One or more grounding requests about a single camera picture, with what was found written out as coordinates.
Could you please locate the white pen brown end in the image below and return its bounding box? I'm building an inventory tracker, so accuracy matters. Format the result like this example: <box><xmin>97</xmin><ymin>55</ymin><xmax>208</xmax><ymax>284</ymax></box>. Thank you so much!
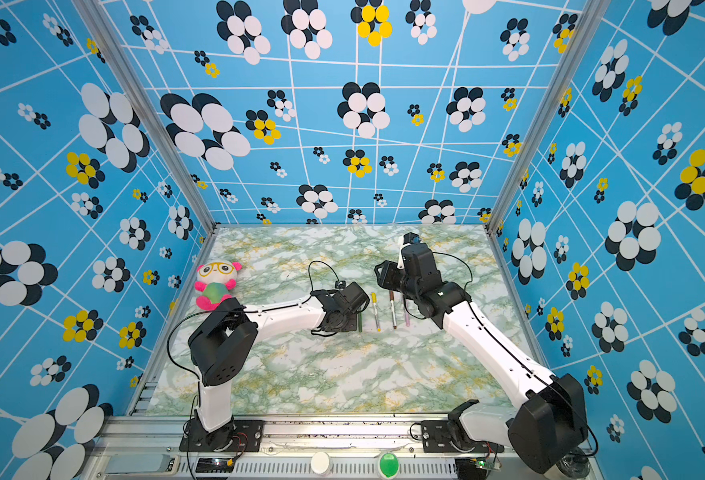
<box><xmin>388</xmin><ymin>291</ymin><xmax>398</xmax><ymax>330</ymax></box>

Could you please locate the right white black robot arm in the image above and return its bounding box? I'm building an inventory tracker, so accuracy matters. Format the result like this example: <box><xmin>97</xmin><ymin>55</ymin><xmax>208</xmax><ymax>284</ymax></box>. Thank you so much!
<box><xmin>374</xmin><ymin>232</ymin><xmax>590</xmax><ymax>474</ymax></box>

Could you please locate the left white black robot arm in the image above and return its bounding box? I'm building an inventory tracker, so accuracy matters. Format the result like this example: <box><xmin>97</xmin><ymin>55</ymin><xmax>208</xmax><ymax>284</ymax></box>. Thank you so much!
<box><xmin>188</xmin><ymin>282</ymin><xmax>370</xmax><ymax>433</ymax></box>

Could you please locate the pink green plush toy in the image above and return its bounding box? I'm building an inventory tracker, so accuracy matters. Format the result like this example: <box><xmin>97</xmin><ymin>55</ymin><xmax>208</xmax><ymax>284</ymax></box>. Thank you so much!
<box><xmin>194</xmin><ymin>261</ymin><xmax>244</xmax><ymax>311</ymax></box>

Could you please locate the white push button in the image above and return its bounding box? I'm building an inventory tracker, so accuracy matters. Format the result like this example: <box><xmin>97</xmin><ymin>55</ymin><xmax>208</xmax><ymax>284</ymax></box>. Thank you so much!
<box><xmin>310</xmin><ymin>451</ymin><xmax>332</xmax><ymax>476</ymax></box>

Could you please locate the green push button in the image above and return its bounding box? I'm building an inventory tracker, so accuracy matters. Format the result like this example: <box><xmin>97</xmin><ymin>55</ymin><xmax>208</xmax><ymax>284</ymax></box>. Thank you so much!
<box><xmin>376</xmin><ymin>452</ymin><xmax>400</xmax><ymax>480</ymax></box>

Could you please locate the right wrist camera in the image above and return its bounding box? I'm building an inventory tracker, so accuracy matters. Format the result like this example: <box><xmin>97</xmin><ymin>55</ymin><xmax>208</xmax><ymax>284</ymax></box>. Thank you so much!
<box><xmin>397</xmin><ymin>232</ymin><xmax>421</xmax><ymax>270</ymax></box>

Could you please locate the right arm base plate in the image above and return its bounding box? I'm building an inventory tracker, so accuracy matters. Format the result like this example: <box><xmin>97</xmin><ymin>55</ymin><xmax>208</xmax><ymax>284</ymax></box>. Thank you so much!
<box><xmin>419</xmin><ymin>420</ymin><xmax>505</xmax><ymax>456</ymax></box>

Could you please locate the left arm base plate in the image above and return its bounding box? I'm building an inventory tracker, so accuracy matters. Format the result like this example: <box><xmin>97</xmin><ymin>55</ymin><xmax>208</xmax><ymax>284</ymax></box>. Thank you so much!
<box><xmin>180</xmin><ymin>417</ymin><xmax>266</xmax><ymax>453</ymax></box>

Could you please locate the aluminium front rail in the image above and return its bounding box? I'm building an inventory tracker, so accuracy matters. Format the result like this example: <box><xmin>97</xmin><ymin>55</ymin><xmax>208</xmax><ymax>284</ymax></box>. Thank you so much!
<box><xmin>79</xmin><ymin>412</ymin><xmax>604</xmax><ymax>480</ymax></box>

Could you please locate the right aluminium corner post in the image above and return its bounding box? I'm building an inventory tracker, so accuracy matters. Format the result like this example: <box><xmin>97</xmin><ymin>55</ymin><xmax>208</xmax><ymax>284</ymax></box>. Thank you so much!
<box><xmin>488</xmin><ymin>0</ymin><xmax>611</xmax><ymax>234</ymax></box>

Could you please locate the aluminium corner post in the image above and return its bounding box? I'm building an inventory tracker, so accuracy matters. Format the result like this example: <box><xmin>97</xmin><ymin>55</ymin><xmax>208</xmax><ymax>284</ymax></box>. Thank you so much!
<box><xmin>74</xmin><ymin>1</ymin><xmax>216</xmax><ymax>235</ymax></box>
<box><xmin>488</xmin><ymin>0</ymin><xmax>611</xmax><ymax>234</ymax></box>

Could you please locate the left aluminium corner post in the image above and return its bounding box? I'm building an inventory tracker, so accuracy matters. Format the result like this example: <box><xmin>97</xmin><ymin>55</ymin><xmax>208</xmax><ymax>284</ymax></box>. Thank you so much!
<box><xmin>74</xmin><ymin>1</ymin><xmax>216</xmax><ymax>235</ymax></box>

